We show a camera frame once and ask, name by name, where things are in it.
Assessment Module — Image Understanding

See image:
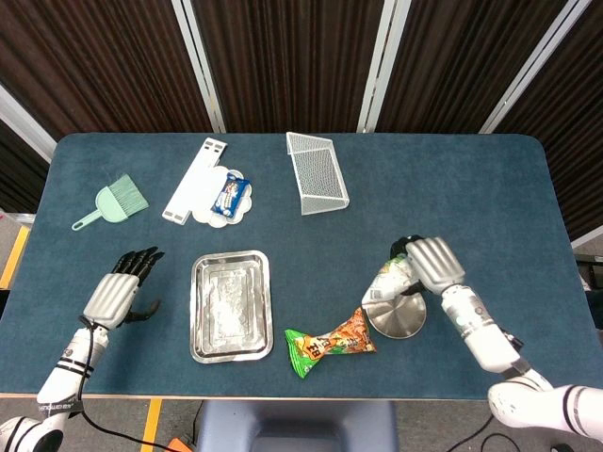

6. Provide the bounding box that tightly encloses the blue white snack packet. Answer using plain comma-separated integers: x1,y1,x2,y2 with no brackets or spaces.
210,172,250,218

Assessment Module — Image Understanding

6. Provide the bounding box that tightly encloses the white cloud-shaped plate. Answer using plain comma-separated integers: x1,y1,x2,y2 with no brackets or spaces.
190,164,255,230

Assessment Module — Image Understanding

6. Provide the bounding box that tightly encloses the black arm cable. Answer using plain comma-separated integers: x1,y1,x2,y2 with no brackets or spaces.
77,315,176,452

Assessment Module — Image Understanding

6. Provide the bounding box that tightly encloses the mint green hand brush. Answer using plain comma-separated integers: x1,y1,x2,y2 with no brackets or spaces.
106,173,150,218

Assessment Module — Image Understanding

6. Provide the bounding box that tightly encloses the white green snack bag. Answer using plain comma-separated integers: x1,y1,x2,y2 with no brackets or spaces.
361,253,425,313

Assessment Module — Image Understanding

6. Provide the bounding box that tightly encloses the round stainless steel plate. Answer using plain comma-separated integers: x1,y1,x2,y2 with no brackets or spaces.
366,294,428,340

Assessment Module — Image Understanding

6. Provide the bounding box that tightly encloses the black floor cable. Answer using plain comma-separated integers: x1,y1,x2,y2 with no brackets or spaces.
435,413,515,452

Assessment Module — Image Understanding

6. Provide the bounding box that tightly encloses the white flat plastic board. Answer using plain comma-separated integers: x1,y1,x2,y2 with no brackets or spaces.
161,137,228,226

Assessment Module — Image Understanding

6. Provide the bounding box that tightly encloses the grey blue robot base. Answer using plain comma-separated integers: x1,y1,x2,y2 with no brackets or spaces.
195,399,399,452

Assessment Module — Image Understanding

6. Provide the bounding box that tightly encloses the white wire mesh basket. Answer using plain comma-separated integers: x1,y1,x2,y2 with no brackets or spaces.
285,131,350,217

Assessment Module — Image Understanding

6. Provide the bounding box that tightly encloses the brown slatted partition panel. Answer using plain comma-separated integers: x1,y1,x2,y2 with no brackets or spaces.
365,0,593,136
0,84,57,216
181,0,399,134
0,0,213,142
489,0,603,249

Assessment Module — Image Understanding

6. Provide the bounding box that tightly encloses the orange green snack bag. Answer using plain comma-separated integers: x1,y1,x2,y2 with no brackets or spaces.
284,306,378,379

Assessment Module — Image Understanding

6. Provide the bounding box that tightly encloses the rectangular stainless steel tray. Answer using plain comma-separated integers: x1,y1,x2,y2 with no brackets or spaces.
189,250,275,364

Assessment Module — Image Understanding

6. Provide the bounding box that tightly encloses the teal felt table cover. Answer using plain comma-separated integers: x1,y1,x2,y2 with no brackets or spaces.
0,132,603,401

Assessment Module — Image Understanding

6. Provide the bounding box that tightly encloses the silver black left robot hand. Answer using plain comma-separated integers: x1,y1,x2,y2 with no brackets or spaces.
83,246,166,331

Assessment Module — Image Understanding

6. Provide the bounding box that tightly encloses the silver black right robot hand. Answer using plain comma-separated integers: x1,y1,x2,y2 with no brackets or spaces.
388,234,467,296

